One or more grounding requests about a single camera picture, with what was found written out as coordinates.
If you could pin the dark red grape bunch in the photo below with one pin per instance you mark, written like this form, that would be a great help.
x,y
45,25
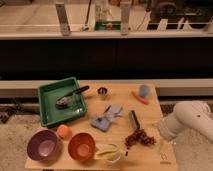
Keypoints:
x,y
139,136

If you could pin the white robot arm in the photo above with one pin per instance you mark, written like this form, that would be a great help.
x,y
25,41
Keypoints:
x,y
196,115

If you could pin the small metal cup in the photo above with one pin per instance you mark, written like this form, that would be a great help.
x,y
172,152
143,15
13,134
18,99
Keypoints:
x,y
102,92

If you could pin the small dark utensil on cloth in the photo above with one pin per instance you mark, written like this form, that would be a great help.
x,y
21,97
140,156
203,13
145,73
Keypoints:
x,y
106,110

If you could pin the blue crumpled cloth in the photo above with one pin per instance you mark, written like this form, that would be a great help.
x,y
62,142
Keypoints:
x,y
104,124

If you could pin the blue cup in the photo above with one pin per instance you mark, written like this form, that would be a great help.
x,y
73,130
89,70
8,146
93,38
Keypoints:
x,y
144,91

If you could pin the orange carrot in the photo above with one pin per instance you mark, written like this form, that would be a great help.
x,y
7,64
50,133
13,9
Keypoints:
x,y
140,99

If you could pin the black metal brush block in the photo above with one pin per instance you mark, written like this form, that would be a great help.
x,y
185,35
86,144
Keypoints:
x,y
133,119

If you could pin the wooden board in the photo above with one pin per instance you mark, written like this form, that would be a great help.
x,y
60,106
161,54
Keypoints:
x,y
158,157

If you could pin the green plastic tray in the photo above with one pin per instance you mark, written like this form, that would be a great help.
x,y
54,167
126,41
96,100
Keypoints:
x,y
50,115

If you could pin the background green tray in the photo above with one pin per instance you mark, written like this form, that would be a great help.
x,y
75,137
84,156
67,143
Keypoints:
x,y
107,25

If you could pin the orange fruit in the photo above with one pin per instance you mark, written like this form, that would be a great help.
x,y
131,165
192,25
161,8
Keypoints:
x,y
64,131

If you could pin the orange bowl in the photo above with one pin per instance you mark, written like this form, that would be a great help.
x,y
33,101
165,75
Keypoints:
x,y
81,147

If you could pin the purple bowl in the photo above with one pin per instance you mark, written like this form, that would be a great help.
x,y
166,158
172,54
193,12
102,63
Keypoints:
x,y
43,146

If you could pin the black handled metal ladle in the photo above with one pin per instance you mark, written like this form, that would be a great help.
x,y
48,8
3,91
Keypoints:
x,y
62,102

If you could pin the right white post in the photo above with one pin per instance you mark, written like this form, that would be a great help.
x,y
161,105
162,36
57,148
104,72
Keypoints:
x,y
125,13

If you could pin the white post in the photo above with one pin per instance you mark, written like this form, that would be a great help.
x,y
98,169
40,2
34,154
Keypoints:
x,y
125,13
62,17

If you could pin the left white post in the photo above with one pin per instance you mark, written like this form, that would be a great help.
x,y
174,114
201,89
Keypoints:
x,y
62,17

